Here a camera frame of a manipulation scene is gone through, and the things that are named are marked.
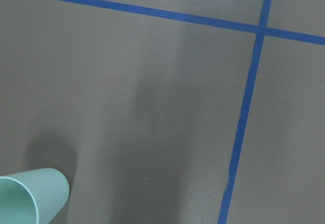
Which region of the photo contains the green cup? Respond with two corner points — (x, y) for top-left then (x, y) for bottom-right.
(1, 168), (70, 223)

